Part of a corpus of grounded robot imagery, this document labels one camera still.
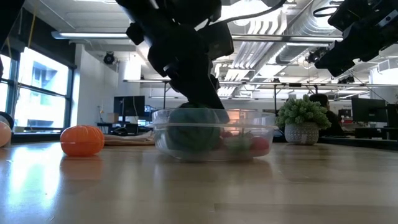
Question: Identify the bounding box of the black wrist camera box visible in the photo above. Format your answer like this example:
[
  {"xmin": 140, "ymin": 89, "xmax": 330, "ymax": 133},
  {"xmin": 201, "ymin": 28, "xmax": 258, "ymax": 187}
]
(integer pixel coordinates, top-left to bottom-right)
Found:
[{"xmin": 198, "ymin": 21, "xmax": 234, "ymax": 60}]

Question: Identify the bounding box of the cherry tomato with green leaf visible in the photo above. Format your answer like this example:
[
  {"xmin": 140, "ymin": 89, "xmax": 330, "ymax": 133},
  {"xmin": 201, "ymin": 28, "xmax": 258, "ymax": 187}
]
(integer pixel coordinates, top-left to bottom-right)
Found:
[{"xmin": 226, "ymin": 133, "xmax": 271, "ymax": 157}]

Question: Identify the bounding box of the long ceiling light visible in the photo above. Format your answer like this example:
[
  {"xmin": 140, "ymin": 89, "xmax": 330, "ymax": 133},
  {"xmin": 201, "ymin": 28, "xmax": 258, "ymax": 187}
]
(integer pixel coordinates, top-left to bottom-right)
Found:
[
  {"xmin": 231, "ymin": 34, "xmax": 345, "ymax": 44},
  {"xmin": 51, "ymin": 30, "xmax": 130, "ymax": 40}
]

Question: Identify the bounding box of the green succulent in patterned pot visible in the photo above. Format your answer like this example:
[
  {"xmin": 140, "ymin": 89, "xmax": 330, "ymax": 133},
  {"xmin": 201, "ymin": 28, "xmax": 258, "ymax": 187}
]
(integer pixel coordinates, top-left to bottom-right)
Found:
[{"xmin": 275, "ymin": 94, "xmax": 332, "ymax": 146}]

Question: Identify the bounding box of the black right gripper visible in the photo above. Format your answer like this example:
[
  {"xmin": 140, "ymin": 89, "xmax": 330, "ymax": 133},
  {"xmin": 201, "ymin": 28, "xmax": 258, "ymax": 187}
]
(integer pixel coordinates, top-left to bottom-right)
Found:
[{"xmin": 313, "ymin": 0, "xmax": 398, "ymax": 78}]

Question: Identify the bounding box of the round black white object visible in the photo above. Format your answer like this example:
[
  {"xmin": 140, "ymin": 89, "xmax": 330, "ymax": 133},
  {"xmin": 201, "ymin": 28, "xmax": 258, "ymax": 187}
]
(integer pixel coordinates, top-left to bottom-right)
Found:
[{"xmin": 0, "ymin": 111, "xmax": 15, "ymax": 128}]

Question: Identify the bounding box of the orange toy fruit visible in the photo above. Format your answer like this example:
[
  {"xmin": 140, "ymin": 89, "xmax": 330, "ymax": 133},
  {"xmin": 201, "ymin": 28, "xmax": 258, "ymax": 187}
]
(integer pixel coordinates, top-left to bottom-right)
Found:
[{"xmin": 59, "ymin": 124, "xmax": 106, "ymax": 157}]

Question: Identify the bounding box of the black metal rack frame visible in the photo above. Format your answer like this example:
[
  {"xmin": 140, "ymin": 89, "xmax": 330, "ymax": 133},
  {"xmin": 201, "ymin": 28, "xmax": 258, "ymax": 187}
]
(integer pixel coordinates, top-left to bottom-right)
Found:
[{"xmin": 163, "ymin": 80, "xmax": 320, "ymax": 110}]

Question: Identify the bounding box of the silver ventilation duct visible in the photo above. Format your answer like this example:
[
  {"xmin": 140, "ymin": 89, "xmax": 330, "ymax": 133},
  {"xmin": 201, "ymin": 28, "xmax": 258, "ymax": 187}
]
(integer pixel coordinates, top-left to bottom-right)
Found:
[{"xmin": 275, "ymin": 0, "xmax": 336, "ymax": 63}]

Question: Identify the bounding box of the toy peach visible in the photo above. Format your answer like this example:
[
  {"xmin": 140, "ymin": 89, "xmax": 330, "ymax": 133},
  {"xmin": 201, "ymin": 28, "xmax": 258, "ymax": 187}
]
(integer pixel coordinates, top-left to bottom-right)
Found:
[{"xmin": 0, "ymin": 120, "xmax": 12, "ymax": 148}]

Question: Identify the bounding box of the black ceiling spotlight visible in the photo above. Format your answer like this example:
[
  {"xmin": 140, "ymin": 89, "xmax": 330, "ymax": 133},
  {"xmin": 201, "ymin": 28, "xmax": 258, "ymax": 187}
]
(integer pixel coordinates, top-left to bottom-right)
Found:
[
  {"xmin": 103, "ymin": 51, "xmax": 116, "ymax": 65},
  {"xmin": 306, "ymin": 46, "xmax": 327, "ymax": 65}
]

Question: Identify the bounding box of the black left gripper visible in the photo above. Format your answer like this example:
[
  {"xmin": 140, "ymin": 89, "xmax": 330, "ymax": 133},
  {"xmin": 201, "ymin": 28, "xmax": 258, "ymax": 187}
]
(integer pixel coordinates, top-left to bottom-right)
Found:
[{"xmin": 115, "ymin": 0, "xmax": 231, "ymax": 123}]

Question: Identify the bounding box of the person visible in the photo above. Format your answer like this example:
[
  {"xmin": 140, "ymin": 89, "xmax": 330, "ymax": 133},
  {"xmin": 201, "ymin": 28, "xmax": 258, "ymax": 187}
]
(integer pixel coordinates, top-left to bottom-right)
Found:
[{"xmin": 309, "ymin": 93, "xmax": 351, "ymax": 138}]

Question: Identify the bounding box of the green striped toy watermelon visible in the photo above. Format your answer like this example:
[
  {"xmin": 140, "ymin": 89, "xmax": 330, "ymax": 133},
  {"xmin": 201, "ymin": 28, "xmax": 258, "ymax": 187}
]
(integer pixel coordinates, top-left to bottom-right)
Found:
[{"xmin": 166, "ymin": 102, "xmax": 222, "ymax": 153}]

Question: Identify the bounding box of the dark office desk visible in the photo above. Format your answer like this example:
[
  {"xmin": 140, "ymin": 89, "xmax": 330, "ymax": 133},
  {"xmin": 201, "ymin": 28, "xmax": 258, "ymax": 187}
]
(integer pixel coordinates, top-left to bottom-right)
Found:
[{"xmin": 96, "ymin": 122, "xmax": 141, "ymax": 135}]

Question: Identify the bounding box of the large window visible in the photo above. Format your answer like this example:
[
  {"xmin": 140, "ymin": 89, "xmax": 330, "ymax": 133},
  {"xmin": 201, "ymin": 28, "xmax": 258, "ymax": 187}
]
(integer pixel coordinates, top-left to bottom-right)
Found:
[{"xmin": 0, "ymin": 46, "xmax": 75, "ymax": 131}]

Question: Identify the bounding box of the pink folded cloth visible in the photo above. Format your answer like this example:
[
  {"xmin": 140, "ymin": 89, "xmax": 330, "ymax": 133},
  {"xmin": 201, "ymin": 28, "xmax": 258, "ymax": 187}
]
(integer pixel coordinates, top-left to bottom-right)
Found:
[{"xmin": 104, "ymin": 130, "xmax": 155, "ymax": 146}]

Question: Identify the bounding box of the clear plastic tupperware container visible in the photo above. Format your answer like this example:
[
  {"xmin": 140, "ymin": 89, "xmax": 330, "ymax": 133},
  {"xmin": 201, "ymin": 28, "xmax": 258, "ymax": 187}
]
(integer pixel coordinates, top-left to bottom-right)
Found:
[{"xmin": 151, "ymin": 108, "xmax": 277, "ymax": 162}]

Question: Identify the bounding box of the black computer monitor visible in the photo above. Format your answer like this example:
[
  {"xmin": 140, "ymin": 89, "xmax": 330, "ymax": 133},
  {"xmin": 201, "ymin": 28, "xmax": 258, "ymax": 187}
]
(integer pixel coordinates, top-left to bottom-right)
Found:
[
  {"xmin": 113, "ymin": 95, "xmax": 146, "ymax": 118},
  {"xmin": 351, "ymin": 97, "xmax": 388, "ymax": 123}
]

